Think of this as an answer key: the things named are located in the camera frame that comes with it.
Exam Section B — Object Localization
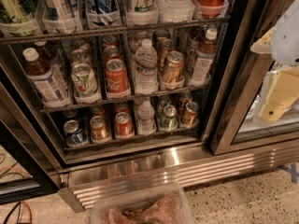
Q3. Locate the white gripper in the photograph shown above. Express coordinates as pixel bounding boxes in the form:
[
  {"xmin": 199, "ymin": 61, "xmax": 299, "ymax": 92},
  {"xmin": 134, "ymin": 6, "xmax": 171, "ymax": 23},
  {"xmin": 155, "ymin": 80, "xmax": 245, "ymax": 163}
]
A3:
[{"xmin": 250, "ymin": 0, "xmax": 299, "ymax": 122}]

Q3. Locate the red coke can bottom shelf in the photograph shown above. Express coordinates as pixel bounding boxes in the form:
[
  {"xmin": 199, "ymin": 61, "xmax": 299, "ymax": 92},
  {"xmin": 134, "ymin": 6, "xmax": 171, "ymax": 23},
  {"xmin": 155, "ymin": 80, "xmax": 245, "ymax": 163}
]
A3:
[{"xmin": 115, "ymin": 112, "xmax": 134, "ymax": 138}]

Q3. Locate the red coke can shelf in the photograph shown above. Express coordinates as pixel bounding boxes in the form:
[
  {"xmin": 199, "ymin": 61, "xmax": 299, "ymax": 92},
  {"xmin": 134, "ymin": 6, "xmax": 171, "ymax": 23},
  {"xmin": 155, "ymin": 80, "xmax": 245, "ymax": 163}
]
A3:
[
  {"xmin": 115, "ymin": 112, "xmax": 134, "ymax": 138},
  {"xmin": 105, "ymin": 59, "xmax": 131, "ymax": 99}
]

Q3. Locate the glass fridge sliding door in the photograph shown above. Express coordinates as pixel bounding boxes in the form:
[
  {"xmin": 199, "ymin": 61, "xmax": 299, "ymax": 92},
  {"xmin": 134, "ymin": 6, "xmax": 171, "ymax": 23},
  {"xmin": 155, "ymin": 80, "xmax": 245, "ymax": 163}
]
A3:
[{"xmin": 210, "ymin": 0, "xmax": 298, "ymax": 155}]

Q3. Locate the tea bottle right middle shelf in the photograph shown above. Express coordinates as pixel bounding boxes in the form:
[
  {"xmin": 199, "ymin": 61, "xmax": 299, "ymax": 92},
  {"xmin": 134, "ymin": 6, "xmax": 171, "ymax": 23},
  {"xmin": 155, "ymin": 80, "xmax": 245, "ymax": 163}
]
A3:
[{"xmin": 189, "ymin": 28, "xmax": 218, "ymax": 86}]

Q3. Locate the tea bottle shelf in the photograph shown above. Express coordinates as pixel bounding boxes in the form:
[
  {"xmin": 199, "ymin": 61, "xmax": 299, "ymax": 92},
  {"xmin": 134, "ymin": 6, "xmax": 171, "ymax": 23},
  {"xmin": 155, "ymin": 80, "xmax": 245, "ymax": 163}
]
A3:
[
  {"xmin": 22, "ymin": 48, "xmax": 68, "ymax": 107},
  {"xmin": 189, "ymin": 28, "xmax": 218, "ymax": 86}
]

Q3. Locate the orange can bottom shelf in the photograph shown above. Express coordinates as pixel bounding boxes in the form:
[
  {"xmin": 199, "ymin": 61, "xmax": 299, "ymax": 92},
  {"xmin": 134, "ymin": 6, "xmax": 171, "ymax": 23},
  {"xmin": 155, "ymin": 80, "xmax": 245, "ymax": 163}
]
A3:
[{"xmin": 180, "ymin": 102, "xmax": 199, "ymax": 126}]

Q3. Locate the gold can middle shelf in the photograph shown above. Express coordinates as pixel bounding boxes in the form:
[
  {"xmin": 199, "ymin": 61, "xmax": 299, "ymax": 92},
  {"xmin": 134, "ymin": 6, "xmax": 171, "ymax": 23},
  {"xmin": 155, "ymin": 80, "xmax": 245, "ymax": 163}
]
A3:
[{"xmin": 161, "ymin": 50, "xmax": 185, "ymax": 90}]

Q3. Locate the gold can shelf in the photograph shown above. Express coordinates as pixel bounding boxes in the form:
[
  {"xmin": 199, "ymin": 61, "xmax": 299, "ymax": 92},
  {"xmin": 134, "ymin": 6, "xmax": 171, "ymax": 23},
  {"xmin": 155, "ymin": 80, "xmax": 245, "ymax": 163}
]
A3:
[
  {"xmin": 90, "ymin": 116, "xmax": 111, "ymax": 143},
  {"xmin": 161, "ymin": 50, "xmax": 185, "ymax": 90}
]

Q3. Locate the clear water bottle top shelf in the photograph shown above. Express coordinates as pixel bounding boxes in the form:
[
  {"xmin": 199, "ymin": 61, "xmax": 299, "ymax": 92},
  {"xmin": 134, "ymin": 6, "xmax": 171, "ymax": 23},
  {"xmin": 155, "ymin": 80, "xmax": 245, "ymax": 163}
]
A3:
[{"xmin": 156, "ymin": 0, "xmax": 194, "ymax": 23}]

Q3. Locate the green can bottom shelf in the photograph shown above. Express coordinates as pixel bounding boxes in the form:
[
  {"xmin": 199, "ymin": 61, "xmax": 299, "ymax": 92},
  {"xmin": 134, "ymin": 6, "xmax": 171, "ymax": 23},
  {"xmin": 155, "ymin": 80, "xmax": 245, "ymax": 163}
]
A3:
[{"xmin": 160, "ymin": 105, "xmax": 178, "ymax": 131}]

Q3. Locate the water bottle middle shelf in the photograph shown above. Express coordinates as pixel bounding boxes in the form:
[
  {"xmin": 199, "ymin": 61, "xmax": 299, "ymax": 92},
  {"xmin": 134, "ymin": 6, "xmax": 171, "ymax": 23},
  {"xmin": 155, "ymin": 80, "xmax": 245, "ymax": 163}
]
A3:
[{"xmin": 135, "ymin": 38, "xmax": 158, "ymax": 95}]

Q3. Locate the small water bottle bottom shelf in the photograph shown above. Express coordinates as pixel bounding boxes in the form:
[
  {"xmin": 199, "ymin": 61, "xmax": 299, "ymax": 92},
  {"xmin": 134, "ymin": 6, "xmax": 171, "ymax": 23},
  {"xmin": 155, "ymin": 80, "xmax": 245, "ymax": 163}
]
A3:
[{"xmin": 137, "ymin": 101, "xmax": 156, "ymax": 135}]

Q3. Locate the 7up bottle top shelf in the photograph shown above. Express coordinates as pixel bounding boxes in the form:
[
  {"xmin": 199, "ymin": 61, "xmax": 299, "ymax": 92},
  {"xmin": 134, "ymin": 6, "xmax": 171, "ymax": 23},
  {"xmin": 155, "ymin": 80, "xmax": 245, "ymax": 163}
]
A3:
[{"xmin": 126, "ymin": 0, "xmax": 157, "ymax": 25}]

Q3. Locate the red coke can middle shelf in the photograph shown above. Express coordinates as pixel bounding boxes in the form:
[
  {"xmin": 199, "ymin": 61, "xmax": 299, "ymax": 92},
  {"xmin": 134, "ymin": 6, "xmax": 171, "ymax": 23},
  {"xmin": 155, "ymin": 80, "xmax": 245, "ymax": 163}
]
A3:
[{"xmin": 105, "ymin": 59, "xmax": 131, "ymax": 99}]

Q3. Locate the red coke can behind bottom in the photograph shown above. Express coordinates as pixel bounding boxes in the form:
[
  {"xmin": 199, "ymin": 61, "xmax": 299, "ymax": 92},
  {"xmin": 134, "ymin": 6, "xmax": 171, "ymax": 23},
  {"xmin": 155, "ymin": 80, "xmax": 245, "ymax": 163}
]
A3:
[{"xmin": 114, "ymin": 101, "xmax": 130, "ymax": 115}]

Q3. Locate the gold can bottom shelf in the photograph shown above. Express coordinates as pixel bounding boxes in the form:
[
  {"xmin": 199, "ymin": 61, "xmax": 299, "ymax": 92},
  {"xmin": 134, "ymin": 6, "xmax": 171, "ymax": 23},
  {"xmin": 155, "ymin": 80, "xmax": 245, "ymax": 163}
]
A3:
[{"xmin": 90, "ymin": 116, "xmax": 111, "ymax": 143}]

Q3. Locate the blue white bottle top shelf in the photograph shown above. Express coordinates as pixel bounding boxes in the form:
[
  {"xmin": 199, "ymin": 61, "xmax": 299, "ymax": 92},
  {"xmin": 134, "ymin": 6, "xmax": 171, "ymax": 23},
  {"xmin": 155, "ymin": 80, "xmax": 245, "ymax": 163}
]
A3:
[{"xmin": 86, "ymin": 0, "xmax": 121, "ymax": 29}]

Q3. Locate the green white can middle shelf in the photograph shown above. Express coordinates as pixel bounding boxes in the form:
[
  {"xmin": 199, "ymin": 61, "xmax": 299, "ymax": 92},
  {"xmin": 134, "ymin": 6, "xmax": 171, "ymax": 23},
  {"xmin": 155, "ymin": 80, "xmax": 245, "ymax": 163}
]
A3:
[{"xmin": 71, "ymin": 63, "xmax": 102, "ymax": 104}]

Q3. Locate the blue pepsi can bottom shelf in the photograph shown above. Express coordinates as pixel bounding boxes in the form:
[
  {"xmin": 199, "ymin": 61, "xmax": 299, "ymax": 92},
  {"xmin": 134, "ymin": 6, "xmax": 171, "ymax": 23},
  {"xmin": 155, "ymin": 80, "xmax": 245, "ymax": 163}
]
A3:
[{"xmin": 64, "ymin": 119, "xmax": 89, "ymax": 147}]

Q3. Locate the tea bottle left middle shelf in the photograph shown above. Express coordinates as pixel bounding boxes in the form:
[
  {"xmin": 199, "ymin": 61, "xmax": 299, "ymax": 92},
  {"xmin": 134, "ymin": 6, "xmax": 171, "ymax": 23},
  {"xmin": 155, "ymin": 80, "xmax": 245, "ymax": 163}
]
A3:
[{"xmin": 22, "ymin": 48, "xmax": 68, "ymax": 107}]

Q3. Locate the green bottle top shelf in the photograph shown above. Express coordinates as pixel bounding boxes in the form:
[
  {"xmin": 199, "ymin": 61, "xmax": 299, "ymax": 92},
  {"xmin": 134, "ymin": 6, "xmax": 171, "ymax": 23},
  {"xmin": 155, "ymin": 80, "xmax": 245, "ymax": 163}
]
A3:
[{"xmin": 0, "ymin": 0, "xmax": 40, "ymax": 37}]

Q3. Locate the clear plastic bin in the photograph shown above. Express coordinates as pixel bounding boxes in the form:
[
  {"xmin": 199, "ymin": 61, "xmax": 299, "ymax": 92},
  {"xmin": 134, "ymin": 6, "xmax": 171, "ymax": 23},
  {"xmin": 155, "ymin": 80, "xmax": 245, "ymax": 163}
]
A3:
[{"xmin": 91, "ymin": 183, "xmax": 194, "ymax": 224}]

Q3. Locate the orange cable on floor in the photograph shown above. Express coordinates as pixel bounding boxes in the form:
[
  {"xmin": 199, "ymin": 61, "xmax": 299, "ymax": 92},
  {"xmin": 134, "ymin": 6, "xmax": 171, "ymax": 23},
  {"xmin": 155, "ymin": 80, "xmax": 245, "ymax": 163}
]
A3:
[{"xmin": 2, "ymin": 201, "xmax": 34, "ymax": 224}]

